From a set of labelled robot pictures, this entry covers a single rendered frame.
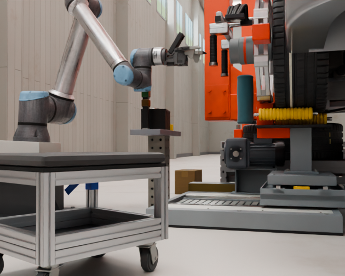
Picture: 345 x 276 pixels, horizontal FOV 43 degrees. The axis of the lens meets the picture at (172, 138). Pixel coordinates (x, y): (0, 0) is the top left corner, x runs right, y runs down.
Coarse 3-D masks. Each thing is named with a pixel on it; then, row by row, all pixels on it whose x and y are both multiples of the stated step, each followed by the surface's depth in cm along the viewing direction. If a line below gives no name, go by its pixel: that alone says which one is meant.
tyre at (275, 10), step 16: (288, 64) 192; (304, 64) 190; (320, 64) 188; (288, 80) 195; (304, 80) 194; (320, 80) 192; (288, 96) 201; (304, 96) 201; (320, 96) 198; (320, 112) 214
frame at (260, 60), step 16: (256, 0) 207; (256, 16) 199; (272, 16) 237; (272, 32) 242; (256, 48) 198; (256, 64) 199; (272, 64) 245; (256, 80) 205; (272, 80) 241; (272, 96) 231
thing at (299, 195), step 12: (264, 192) 198; (276, 192) 197; (288, 192) 195; (300, 192) 194; (312, 192) 193; (324, 192) 191; (336, 192) 190; (264, 204) 198; (276, 204) 197; (288, 204) 195; (300, 204) 194; (312, 204) 192; (324, 204) 191; (336, 204) 190
